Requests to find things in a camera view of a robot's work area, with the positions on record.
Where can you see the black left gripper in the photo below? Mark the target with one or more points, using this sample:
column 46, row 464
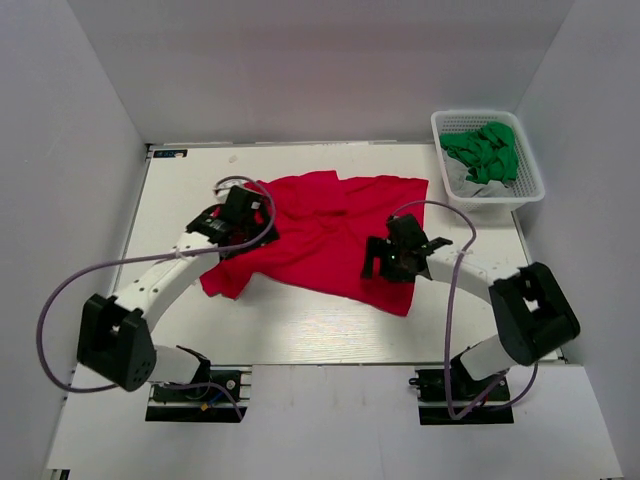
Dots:
column 260, row 229

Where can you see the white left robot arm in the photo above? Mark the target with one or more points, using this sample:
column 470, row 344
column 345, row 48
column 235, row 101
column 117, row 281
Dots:
column 115, row 339

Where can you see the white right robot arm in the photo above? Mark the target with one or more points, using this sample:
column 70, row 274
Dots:
column 532, row 315

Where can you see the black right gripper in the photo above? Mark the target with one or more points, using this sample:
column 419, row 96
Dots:
column 375, row 248

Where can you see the white plastic basket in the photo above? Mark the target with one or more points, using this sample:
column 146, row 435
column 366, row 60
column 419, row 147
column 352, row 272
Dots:
column 527, row 188

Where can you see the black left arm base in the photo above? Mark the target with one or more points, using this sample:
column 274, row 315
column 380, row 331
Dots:
column 203, row 404

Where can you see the blue table label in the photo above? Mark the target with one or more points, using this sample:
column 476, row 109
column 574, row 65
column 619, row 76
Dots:
column 170, row 153

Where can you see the red t shirt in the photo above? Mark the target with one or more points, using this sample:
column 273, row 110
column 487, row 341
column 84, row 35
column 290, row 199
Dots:
column 323, row 223

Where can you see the grey t shirt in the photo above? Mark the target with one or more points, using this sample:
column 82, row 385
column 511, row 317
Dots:
column 460, row 185

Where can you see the green t shirt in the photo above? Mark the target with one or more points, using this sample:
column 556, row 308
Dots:
column 489, row 152

